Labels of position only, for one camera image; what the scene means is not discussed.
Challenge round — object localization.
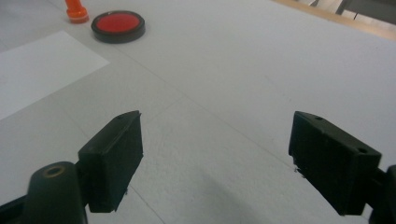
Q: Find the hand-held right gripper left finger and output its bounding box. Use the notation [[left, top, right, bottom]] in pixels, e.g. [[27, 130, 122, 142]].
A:
[[78, 110, 145, 214]]

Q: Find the round red ink pad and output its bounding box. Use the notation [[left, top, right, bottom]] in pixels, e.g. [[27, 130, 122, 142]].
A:
[[91, 10, 147, 44]]

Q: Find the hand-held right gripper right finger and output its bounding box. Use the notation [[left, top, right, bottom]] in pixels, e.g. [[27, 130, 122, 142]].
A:
[[288, 110, 383, 217]]

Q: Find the white table cover board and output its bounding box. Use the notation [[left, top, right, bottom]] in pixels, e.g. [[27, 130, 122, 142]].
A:
[[0, 0, 396, 224]]

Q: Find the orange stamp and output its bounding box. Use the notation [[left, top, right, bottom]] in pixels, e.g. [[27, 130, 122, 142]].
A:
[[64, 0, 90, 24]]

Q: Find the white paper sheet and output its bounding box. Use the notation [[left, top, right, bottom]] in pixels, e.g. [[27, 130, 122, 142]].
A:
[[0, 30, 111, 121]]

